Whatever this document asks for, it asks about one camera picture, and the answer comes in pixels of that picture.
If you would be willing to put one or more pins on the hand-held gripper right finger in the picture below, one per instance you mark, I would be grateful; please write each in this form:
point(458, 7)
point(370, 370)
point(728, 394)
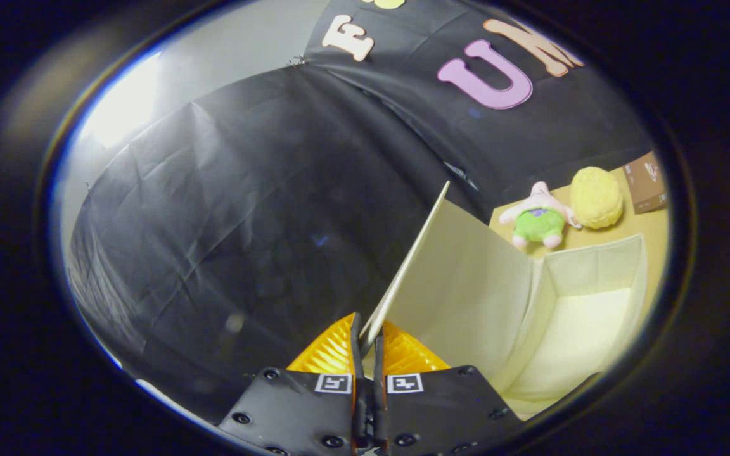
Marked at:
point(379, 392)

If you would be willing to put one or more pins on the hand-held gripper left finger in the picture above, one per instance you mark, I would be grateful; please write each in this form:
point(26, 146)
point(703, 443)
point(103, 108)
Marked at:
point(358, 392)

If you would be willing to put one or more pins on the beige fabric storage box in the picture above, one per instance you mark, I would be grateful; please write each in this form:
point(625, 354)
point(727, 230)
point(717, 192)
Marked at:
point(466, 285)

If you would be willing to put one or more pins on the black backdrop cloth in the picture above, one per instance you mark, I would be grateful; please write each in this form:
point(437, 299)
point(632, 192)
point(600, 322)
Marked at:
point(244, 221)

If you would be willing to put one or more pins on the pink and green plush toy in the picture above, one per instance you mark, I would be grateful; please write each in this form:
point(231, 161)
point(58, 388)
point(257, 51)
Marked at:
point(539, 221)

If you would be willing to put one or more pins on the yellow plush ball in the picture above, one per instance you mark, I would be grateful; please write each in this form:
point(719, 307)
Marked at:
point(596, 196)

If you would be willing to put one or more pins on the brown cover book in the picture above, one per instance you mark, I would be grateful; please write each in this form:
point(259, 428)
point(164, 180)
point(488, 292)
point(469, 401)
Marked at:
point(647, 183)

